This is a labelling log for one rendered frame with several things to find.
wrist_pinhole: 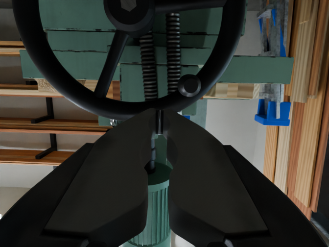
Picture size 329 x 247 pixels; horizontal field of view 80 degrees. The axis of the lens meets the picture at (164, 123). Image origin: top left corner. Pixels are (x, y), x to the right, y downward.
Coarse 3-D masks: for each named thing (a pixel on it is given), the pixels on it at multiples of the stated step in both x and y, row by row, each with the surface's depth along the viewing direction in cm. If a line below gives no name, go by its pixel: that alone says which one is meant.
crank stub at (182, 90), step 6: (180, 78) 22; (186, 78) 21; (192, 78) 20; (198, 78) 21; (180, 84) 21; (186, 84) 21; (192, 84) 21; (198, 84) 21; (180, 90) 21; (186, 90) 21; (192, 90) 21; (198, 90) 21; (186, 96) 22; (192, 96) 22
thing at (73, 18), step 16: (48, 0) 40; (64, 0) 40; (80, 0) 40; (96, 0) 40; (48, 16) 41; (64, 16) 41; (80, 16) 41; (96, 16) 41; (160, 16) 41; (192, 16) 41; (208, 16) 42; (160, 32) 42; (192, 32) 42; (208, 32) 42
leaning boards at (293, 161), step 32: (320, 0) 133; (288, 32) 159; (320, 32) 133; (320, 64) 140; (288, 96) 188; (320, 96) 146; (288, 128) 190; (320, 128) 151; (288, 160) 193; (320, 160) 152; (288, 192) 200
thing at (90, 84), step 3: (87, 81) 59; (90, 81) 59; (93, 81) 59; (96, 81) 59; (84, 84) 59; (87, 84) 59; (90, 84) 59; (93, 84) 59; (39, 87) 59; (87, 87) 59; (90, 87) 59; (93, 87) 59; (39, 90) 59; (42, 90) 59; (45, 90) 59; (93, 90) 59
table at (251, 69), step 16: (128, 48) 34; (160, 48) 34; (192, 48) 34; (208, 48) 34; (32, 64) 43; (64, 64) 43; (80, 64) 43; (96, 64) 43; (160, 64) 35; (192, 64) 34; (240, 64) 44; (256, 64) 44; (272, 64) 44; (288, 64) 44; (224, 80) 45; (240, 80) 45; (256, 80) 45; (272, 80) 45; (288, 80) 45
